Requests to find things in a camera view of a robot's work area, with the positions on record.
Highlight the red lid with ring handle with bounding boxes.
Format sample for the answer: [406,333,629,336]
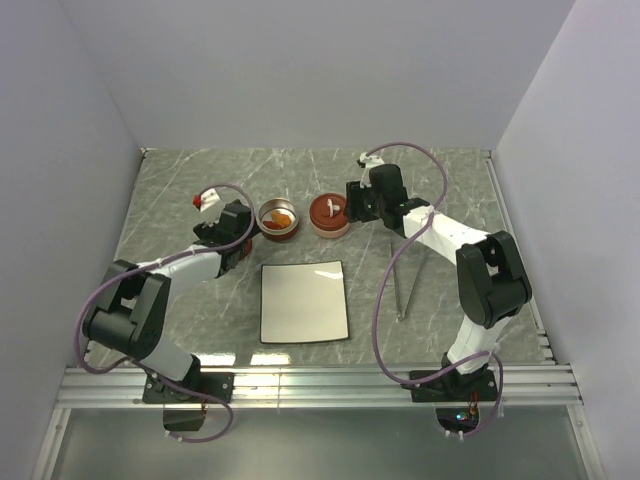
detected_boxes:
[240,239,252,260]

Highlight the red lid with white tab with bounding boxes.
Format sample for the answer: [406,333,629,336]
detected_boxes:
[309,193,349,231]

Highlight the dark red curved sausage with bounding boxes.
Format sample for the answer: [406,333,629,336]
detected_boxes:
[263,220,283,230]

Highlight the orange fried chicken piece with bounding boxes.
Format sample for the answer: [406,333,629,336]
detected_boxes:
[270,210,292,229]

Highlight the metal tongs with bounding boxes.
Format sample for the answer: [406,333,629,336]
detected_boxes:
[391,244,428,322]

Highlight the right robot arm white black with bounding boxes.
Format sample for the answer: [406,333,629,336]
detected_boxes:
[346,156,532,400]

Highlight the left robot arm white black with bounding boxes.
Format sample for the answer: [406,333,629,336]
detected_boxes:
[80,200,258,402]

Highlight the pink cream round container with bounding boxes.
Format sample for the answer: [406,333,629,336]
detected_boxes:
[311,223,350,239]

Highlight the steel bowl red base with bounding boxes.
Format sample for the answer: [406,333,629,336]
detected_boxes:
[258,198,299,242]

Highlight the white square plate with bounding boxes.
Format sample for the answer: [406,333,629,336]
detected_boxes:
[260,261,349,345]

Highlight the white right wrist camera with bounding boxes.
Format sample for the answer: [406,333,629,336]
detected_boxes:
[357,152,385,186]

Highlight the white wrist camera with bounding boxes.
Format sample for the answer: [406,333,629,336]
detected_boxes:
[357,152,385,186]
[192,187,225,216]

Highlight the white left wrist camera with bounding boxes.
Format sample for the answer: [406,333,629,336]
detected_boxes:
[192,187,225,216]

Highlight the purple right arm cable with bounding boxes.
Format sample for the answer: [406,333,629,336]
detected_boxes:
[363,141,504,439]

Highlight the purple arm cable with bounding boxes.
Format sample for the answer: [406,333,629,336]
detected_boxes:
[363,141,504,439]
[74,183,258,443]

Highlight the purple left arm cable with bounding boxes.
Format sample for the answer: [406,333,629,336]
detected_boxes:
[74,183,258,443]

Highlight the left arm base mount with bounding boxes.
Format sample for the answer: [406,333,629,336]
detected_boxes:
[142,371,235,444]

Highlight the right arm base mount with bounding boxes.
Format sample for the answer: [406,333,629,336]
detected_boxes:
[404,367,499,403]

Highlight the aluminium rail frame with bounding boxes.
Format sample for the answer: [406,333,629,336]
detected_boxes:
[53,147,595,479]

